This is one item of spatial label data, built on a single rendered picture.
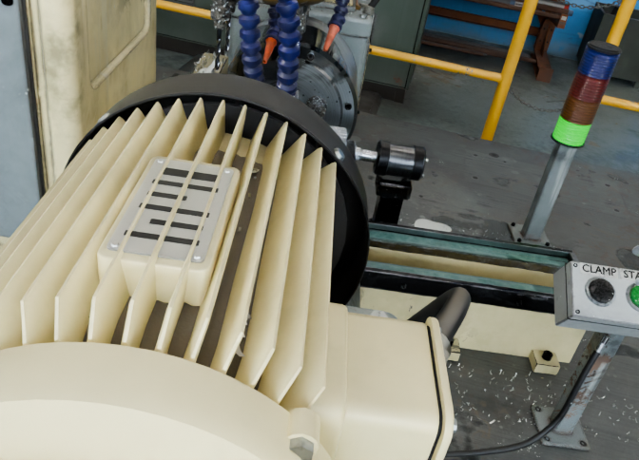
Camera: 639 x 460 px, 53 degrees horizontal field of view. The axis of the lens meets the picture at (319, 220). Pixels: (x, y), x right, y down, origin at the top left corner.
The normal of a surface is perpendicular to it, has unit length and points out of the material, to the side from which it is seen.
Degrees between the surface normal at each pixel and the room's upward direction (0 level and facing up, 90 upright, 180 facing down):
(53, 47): 90
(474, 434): 0
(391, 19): 90
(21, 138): 90
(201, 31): 90
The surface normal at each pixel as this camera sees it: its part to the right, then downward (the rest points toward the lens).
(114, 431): 0.03, 0.22
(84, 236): 0.95, -0.23
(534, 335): -0.04, 0.54
